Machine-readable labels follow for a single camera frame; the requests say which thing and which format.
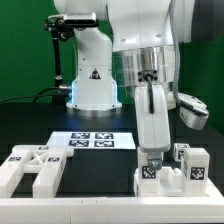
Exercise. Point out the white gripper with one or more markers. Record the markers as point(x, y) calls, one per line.
point(153, 128)

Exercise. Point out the white chair seat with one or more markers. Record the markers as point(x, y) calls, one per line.
point(170, 183)

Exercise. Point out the white chair back frame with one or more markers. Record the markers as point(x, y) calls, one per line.
point(46, 161)

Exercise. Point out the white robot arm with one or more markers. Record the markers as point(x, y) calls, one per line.
point(136, 43)

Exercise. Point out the white U-shaped fence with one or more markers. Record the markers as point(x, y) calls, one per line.
point(114, 210)

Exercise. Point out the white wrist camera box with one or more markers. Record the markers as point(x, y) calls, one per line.
point(192, 111)

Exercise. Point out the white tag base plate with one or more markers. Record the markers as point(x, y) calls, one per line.
point(93, 140)

